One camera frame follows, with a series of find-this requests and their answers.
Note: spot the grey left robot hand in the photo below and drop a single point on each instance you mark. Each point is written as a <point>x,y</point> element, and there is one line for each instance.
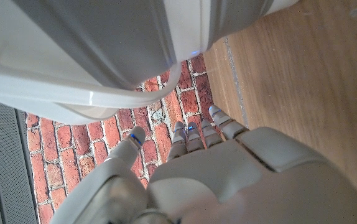
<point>243,180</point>

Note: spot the white grey collapsible bucket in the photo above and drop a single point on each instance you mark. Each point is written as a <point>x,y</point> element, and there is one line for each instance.
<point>88,46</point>

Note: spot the red brick printed backdrop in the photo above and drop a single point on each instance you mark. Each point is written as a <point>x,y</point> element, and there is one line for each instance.
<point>72,149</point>

